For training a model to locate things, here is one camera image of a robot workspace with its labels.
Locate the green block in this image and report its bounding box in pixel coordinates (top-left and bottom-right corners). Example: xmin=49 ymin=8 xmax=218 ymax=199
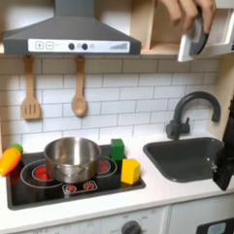
xmin=109 ymin=137 xmax=126 ymax=162

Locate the wooden toy microwave box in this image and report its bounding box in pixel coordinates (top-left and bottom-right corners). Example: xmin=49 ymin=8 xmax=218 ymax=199
xmin=128 ymin=0 xmax=197 ymax=59

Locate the black tap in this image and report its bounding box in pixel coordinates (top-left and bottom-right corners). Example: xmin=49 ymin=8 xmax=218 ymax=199
xmin=164 ymin=88 xmax=223 ymax=143

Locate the black toy stove top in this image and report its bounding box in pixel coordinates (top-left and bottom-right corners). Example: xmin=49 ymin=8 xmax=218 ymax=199
xmin=3 ymin=139 xmax=150 ymax=217

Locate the dark grey sink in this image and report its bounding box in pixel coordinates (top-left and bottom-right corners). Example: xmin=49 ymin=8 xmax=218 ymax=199
xmin=141 ymin=133 xmax=234 ymax=186

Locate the wooden slotted spatula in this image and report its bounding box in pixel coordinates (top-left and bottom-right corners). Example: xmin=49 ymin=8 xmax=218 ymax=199
xmin=19 ymin=53 xmax=46 ymax=121

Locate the yellow block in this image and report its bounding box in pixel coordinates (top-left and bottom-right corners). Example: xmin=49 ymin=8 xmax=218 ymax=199
xmin=119 ymin=157 xmax=142 ymax=186

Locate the grey range hood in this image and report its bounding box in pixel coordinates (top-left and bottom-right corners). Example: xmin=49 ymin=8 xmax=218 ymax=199
xmin=1 ymin=0 xmax=145 ymax=62

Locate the person's hand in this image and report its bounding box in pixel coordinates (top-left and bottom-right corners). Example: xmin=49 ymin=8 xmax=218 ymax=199
xmin=151 ymin=0 xmax=217 ymax=36

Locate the steel pot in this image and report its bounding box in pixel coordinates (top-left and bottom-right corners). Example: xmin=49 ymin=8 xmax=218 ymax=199
xmin=42 ymin=135 xmax=103 ymax=186

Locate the orange toy carrot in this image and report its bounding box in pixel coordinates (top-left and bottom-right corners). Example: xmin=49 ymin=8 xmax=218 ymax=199
xmin=0 ymin=142 xmax=24 ymax=178

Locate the wooden spoon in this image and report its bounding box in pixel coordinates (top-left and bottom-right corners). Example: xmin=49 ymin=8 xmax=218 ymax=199
xmin=69 ymin=54 xmax=91 ymax=118

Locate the white toy microwave door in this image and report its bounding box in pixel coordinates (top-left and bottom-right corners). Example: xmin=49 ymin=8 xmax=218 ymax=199
xmin=178 ymin=0 xmax=234 ymax=66

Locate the grey oven knob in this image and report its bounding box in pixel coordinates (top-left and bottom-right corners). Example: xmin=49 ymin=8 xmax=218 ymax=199
xmin=120 ymin=219 xmax=143 ymax=234

